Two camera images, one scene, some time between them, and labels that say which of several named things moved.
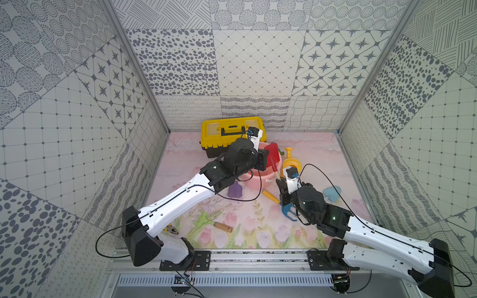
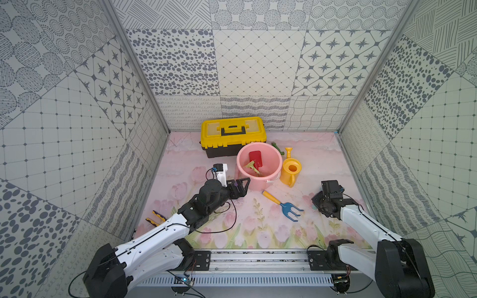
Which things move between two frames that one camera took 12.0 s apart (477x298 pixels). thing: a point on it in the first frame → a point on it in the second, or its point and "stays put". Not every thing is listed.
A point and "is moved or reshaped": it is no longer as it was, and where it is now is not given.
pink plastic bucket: [263, 180] stays put
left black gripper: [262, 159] → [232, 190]
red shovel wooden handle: [273, 157] is moved or reshaped
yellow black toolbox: [217, 135] stays put
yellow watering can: [290, 162] stays put
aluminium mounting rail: [256, 268] stays put
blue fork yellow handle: [286, 208] stays put
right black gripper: [284, 190] → [315, 200]
